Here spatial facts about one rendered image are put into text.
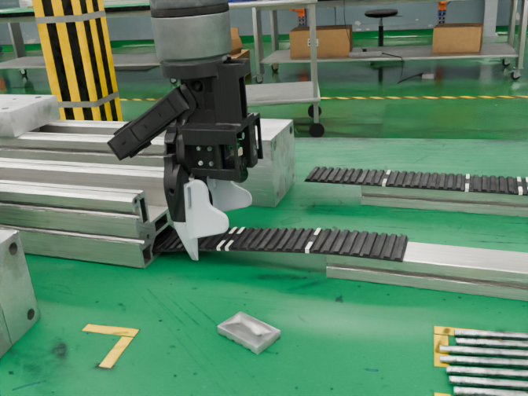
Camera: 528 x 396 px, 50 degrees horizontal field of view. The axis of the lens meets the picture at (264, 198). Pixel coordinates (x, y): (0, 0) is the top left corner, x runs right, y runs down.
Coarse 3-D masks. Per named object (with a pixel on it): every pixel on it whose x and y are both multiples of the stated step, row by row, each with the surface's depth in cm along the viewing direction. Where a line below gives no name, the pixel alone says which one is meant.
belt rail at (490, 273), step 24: (336, 264) 58; (360, 264) 57; (384, 264) 56; (408, 264) 55; (432, 264) 54; (456, 264) 54; (480, 264) 53; (504, 264) 53; (432, 288) 55; (456, 288) 54; (480, 288) 54; (504, 288) 53
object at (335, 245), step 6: (336, 234) 60; (342, 234) 60; (348, 234) 60; (330, 240) 59; (336, 240) 59; (342, 240) 59; (324, 246) 58; (330, 246) 58; (336, 246) 58; (342, 246) 58; (324, 252) 57; (330, 252) 57; (336, 252) 57
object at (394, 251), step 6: (396, 234) 59; (390, 240) 58; (396, 240) 58; (402, 240) 58; (408, 240) 58; (390, 246) 57; (396, 246) 57; (402, 246) 57; (384, 252) 56; (390, 252) 56; (396, 252) 56; (402, 252) 56; (384, 258) 55; (390, 258) 55; (396, 258) 55; (402, 258) 55
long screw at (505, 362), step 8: (440, 360) 45; (448, 360) 45; (456, 360) 45; (464, 360) 45; (472, 360) 45; (480, 360) 44; (488, 360) 44; (496, 360) 44; (504, 360) 44; (512, 360) 44; (520, 360) 44
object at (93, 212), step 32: (0, 160) 76; (32, 160) 75; (0, 192) 66; (32, 192) 64; (64, 192) 63; (96, 192) 62; (128, 192) 62; (160, 192) 67; (0, 224) 69; (32, 224) 66; (64, 224) 64; (96, 224) 63; (128, 224) 61; (160, 224) 67; (64, 256) 66; (96, 256) 64; (128, 256) 63
